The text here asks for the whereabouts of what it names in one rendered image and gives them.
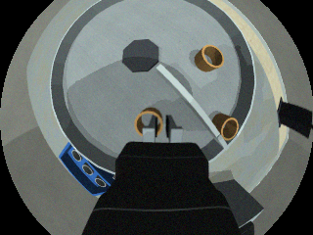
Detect bronze bushing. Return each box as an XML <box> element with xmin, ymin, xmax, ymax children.
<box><xmin>134</xmin><ymin>107</ymin><xmax>163</xmax><ymax>137</ymax></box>
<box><xmin>212</xmin><ymin>114</ymin><xmax>239</xmax><ymax>140</ymax></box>
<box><xmin>195</xmin><ymin>45</ymin><xmax>224</xmax><ymax>72</ymax></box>

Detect blue crate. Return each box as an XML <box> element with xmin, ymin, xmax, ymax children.
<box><xmin>59</xmin><ymin>142</ymin><xmax>115</xmax><ymax>196</ymax></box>

